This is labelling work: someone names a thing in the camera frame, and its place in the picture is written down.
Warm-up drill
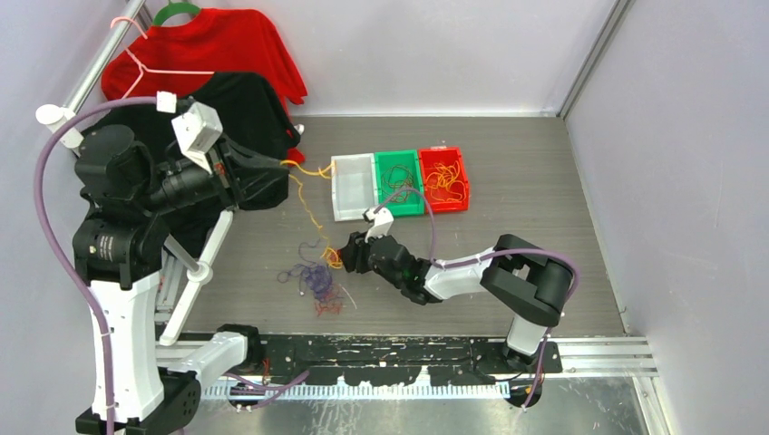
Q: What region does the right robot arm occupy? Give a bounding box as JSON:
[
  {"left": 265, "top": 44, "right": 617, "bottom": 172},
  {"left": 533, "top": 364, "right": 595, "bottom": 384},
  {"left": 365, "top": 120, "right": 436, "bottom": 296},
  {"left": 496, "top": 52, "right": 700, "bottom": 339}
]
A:
[{"left": 338, "top": 232, "right": 580, "bottom": 372}]

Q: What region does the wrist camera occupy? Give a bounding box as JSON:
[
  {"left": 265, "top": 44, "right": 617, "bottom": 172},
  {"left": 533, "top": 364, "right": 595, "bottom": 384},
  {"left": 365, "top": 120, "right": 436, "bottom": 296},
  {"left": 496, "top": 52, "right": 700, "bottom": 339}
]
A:
[
  {"left": 364, "top": 205, "right": 394, "bottom": 243},
  {"left": 171, "top": 101, "right": 224, "bottom": 175}
]

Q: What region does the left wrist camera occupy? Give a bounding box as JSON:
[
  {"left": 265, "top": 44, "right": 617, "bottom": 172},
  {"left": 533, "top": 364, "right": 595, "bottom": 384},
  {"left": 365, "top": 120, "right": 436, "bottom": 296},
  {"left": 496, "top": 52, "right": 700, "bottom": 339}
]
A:
[{"left": 171, "top": 101, "right": 224, "bottom": 175}]

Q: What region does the red t-shirt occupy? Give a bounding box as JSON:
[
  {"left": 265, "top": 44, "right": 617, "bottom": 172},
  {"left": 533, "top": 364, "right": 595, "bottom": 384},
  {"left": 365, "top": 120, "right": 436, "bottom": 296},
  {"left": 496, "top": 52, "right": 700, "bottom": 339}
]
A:
[{"left": 101, "top": 8, "right": 307, "bottom": 164}]

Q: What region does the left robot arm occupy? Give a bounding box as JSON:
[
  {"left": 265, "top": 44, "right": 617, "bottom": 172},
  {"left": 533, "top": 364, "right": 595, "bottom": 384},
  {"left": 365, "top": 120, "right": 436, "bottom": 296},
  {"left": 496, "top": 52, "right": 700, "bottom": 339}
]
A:
[{"left": 73, "top": 125, "right": 289, "bottom": 434}]

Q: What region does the red plastic bin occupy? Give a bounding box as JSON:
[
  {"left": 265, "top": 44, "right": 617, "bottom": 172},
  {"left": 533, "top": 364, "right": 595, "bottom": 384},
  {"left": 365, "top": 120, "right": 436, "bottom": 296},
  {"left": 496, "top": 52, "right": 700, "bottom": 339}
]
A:
[{"left": 417, "top": 147, "right": 471, "bottom": 213}]

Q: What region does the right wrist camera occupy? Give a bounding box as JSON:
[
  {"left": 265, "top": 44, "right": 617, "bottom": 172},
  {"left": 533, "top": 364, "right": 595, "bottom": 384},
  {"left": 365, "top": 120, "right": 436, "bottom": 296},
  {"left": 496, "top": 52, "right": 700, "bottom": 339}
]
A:
[{"left": 364, "top": 205, "right": 394, "bottom": 243}]

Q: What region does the green plastic bin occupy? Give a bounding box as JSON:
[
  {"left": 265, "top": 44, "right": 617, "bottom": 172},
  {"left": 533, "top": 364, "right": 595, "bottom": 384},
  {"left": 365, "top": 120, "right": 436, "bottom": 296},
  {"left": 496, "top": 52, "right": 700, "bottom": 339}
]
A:
[{"left": 375, "top": 150, "right": 425, "bottom": 217}]

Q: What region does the pink hanger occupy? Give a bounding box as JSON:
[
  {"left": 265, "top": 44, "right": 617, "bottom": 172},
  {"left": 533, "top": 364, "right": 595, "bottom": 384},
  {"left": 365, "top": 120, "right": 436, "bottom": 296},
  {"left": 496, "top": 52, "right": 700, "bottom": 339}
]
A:
[{"left": 110, "top": 16, "right": 214, "bottom": 99}]

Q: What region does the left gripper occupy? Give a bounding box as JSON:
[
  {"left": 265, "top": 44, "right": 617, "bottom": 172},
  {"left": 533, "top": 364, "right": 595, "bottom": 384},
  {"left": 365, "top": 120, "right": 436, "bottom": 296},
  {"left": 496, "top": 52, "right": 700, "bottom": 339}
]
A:
[{"left": 133, "top": 130, "right": 289, "bottom": 214}]

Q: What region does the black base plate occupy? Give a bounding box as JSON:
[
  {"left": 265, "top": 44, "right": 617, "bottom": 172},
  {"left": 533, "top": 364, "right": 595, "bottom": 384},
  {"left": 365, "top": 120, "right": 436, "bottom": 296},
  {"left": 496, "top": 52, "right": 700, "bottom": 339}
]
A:
[{"left": 230, "top": 334, "right": 537, "bottom": 386}]

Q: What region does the orange cable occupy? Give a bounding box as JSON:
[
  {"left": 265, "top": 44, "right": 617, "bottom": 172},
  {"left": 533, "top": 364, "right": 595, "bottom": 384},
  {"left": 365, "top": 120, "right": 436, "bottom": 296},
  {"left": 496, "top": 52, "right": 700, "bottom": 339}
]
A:
[
  {"left": 279, "top": 158, "right": 345, "bottom": 270},
  {"left": 424, "top": 158, "right": 469, "bottom": 206}
]

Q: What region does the black t-shirt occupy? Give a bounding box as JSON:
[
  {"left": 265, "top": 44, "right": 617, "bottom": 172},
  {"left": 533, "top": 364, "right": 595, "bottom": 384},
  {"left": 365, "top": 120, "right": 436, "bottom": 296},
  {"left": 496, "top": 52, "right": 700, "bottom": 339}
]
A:
[{"left": 83, "top": 72, "right": 299, "bottom": 257}]

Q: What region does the red cable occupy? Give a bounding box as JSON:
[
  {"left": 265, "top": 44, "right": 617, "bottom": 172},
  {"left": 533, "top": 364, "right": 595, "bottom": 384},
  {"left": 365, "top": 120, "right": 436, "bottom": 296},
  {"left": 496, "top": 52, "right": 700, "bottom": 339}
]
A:
[{"left": 380, "top": 163, "right": 419, "bottom": 206}]

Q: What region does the white plastic bin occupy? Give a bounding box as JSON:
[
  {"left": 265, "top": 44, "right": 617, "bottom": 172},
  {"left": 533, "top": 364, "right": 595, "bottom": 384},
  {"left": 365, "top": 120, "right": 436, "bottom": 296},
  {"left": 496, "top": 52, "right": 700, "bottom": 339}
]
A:
[{"left": 331, "top": 153, "right": 379, "bottom": 222}]

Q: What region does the white clothes rack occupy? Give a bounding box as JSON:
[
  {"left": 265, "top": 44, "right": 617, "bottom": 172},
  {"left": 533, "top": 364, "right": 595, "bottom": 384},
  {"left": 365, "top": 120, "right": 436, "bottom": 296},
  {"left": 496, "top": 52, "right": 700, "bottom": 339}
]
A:
[{"left": 34, "top": 1, "right": 233, "bottom": 347}]

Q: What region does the coloured cable bundle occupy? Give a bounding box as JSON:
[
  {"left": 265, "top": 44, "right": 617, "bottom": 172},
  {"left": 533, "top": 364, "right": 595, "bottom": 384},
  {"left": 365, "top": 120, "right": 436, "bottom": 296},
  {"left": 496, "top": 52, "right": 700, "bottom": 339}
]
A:
[{"left": 276, "top": 238, "right": 346, "bottom": 318}]

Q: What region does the green hanger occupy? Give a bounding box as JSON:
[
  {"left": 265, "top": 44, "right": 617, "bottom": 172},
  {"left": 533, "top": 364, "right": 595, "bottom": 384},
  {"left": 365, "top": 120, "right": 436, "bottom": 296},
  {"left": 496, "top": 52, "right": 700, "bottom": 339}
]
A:
[{"left": 151, "top": 1, "right": 201, "bottom": 26}]

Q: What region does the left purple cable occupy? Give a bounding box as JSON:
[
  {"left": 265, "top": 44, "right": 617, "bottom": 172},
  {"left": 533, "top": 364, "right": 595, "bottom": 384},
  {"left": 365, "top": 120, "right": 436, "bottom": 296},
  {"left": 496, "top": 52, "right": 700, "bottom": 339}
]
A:
[{"left": 33, "top": 95, "right": 310, "bottom": 435}]

